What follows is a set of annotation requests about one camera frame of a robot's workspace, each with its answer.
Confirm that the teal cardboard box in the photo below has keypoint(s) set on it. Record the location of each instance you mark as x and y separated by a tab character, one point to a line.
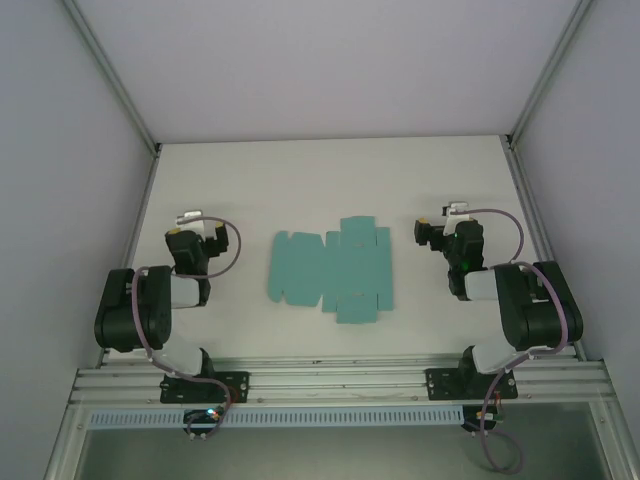
310	270

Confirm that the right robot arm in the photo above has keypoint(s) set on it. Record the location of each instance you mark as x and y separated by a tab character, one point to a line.
530	310

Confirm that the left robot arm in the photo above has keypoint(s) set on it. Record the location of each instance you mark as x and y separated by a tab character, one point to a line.
120	310

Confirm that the small circuit board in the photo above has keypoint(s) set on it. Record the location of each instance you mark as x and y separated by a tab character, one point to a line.
482	417
202	417

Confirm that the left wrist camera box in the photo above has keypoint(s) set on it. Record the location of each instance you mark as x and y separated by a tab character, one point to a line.
190	220

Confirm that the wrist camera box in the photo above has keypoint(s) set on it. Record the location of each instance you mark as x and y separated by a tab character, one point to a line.
190	220
455	211

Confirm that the aluminium table side rail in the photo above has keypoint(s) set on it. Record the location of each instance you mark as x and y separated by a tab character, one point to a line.
140	220
530	210

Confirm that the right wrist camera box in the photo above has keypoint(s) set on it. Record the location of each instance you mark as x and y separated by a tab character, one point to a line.
455	211

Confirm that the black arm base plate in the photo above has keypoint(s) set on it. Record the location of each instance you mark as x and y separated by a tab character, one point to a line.
235	387
442	385

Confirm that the aluminium frame post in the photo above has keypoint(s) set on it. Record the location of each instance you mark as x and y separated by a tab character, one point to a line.
550	70
115	85

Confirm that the aluminium mounting rail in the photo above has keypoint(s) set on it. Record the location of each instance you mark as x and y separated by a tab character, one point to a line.
340	377

